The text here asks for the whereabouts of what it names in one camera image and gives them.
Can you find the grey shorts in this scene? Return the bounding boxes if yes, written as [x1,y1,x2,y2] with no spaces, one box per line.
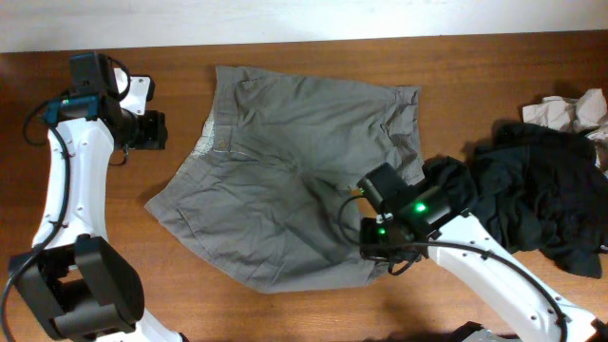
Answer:
[146,66,424,294]

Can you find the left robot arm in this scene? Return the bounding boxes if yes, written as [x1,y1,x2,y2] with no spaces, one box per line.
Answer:
[6,52,185,341]

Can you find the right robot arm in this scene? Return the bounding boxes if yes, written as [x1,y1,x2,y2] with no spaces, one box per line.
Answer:
[356,163,607,341]

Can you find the black garment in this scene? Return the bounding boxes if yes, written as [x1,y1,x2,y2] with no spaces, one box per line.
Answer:
[423,123,607,278]

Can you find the beige crumpled cloth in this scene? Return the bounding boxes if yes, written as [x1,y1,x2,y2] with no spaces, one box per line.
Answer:
[522,88,607,176]

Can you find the right black camera cable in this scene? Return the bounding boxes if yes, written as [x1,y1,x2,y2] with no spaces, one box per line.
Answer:
[336,194,569,342]

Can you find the black camera cable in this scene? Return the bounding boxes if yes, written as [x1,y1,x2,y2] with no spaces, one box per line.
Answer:
[0,56,132,342]
[336,194,569,342]

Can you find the left black camera cable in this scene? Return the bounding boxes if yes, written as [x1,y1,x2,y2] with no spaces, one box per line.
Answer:
[0,56,132,342]

